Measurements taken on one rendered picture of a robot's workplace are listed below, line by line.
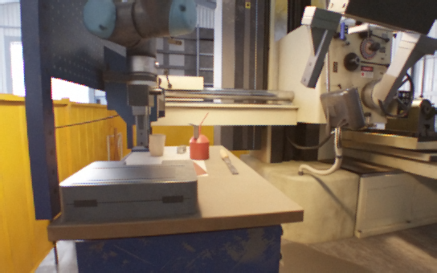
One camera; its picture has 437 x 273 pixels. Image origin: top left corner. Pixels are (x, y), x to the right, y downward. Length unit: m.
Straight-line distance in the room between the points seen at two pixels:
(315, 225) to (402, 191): 1.03
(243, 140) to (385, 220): 1.61
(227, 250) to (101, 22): 0.55
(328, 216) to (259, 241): 1.74
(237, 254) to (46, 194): 0.42
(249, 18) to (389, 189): 2.16
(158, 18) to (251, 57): 1.99
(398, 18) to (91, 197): 0.55
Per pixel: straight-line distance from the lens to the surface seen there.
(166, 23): 0.47
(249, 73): 2.38
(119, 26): 0.52
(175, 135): 3.96
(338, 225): 2.41
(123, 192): 0.46
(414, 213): 3.13
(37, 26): 0.52
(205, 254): 0.57
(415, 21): 0.40
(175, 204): 0.46
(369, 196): 2.54
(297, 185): 2.09
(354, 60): 2.09
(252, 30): 2.50
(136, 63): 0.60
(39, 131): 0.50
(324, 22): 0.34
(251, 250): 0.60
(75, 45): 0.68
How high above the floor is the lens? 1.16
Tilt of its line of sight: 6 degrees down
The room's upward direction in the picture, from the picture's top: 1 degrees clockwise
